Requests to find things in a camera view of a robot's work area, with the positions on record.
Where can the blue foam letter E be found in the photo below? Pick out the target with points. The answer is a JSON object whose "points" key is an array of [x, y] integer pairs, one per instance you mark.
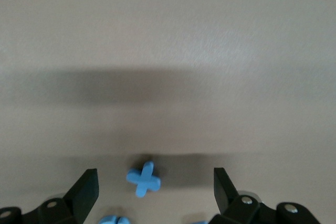
{"points": [[200, 222]]}

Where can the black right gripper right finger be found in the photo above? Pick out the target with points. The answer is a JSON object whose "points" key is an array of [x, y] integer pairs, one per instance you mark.
{"points": [[228, 200]]}

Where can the blue foam letter X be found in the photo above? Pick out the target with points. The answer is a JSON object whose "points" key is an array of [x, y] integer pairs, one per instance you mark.
{"points": [[144, 180]]}

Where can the brown table cover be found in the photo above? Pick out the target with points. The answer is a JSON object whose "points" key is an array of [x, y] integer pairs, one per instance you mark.
{"points": [[168, 51]]}

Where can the blue foam letter G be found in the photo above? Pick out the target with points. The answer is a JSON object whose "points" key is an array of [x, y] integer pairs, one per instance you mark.
{"points": [[113, 220]]}

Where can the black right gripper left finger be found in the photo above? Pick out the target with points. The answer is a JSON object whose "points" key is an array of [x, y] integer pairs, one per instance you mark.
{"points": [[78, 197]]}

